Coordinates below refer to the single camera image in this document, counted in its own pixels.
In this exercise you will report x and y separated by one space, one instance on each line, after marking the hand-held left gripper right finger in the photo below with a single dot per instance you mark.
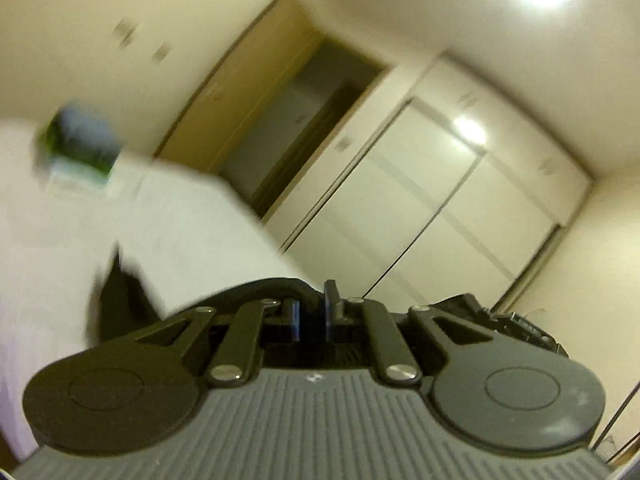
328 317

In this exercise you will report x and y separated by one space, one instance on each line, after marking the folded green knit garment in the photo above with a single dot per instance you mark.
105 170

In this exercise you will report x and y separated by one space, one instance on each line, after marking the wooden door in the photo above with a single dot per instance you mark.
240 95

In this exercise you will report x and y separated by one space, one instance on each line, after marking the folded black garment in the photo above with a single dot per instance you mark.
87 150

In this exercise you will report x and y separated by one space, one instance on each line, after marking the wall switch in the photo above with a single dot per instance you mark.
161 53
125 32

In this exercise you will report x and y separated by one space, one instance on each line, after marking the bed with white duvet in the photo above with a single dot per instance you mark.
190 220

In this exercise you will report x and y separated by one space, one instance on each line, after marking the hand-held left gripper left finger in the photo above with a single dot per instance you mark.
295 321

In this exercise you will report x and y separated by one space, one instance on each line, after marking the folded grey-blue garment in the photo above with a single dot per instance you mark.
85 120

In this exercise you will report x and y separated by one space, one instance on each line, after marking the folded light blue garment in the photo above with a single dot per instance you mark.
75 177

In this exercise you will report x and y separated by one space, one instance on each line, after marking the black garment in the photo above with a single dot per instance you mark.
87 150
125 305

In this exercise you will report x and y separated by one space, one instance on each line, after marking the white sliding wardrobe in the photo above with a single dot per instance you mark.
425 200

